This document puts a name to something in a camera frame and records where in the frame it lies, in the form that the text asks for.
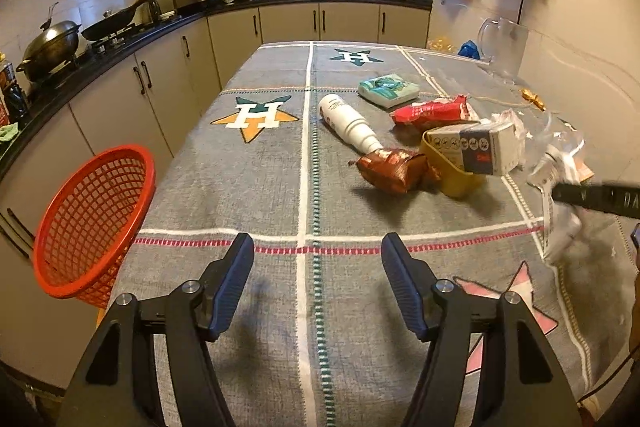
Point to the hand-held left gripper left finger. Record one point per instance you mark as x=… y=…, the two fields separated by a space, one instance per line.
x=235 y=277

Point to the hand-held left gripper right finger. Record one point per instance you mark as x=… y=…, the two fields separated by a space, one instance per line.
x=400 y=277

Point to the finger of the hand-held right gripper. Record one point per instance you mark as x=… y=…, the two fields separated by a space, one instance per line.
x=600 y=197

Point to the clear plastic bag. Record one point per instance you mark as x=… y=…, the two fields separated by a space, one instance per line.
x=562 y=232

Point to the brown foil snack packet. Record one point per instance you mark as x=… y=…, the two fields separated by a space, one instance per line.
x=395 y=169

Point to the yellow plastic container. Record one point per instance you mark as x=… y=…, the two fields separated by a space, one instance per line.
x=455 y=181

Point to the white cardboard carton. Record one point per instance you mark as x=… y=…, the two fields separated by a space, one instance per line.
x=480 y=147

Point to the white plastic bottle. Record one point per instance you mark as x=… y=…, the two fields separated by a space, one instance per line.
x=345 y=122

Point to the red plastic mesh basket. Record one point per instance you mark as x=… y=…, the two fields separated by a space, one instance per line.
x=75 y=227

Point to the orange packet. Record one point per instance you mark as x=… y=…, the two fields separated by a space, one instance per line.
x=584 y=169

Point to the white crumpled wrapper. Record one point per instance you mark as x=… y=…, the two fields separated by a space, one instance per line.
x=512 y=119

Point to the gold candy wrapper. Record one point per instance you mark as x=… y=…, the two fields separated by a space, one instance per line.
x=531 y=98

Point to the red snack packet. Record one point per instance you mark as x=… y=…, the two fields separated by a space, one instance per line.
x=430 y=112

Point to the clear glass pitcher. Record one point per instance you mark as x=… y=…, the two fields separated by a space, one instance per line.
x=505 y=47

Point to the green tissue pack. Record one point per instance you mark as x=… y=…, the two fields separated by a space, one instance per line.
x=387 y=89

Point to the blue plastic bag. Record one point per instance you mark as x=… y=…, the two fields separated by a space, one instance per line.
x=470 y=49

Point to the yellow foil bag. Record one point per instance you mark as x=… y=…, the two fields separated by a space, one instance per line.
x=442 y=43

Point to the gas stove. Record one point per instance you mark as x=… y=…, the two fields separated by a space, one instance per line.
x=117 y=43

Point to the green cloth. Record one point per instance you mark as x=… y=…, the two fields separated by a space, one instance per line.
x=7 y=133

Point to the black wok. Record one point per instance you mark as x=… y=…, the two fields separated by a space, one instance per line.
x=112 y=26

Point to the group of condiment bottles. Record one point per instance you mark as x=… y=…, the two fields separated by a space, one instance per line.
x=12 y=97

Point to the lidded steel wok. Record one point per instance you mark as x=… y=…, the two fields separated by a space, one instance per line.
x=50 y=49

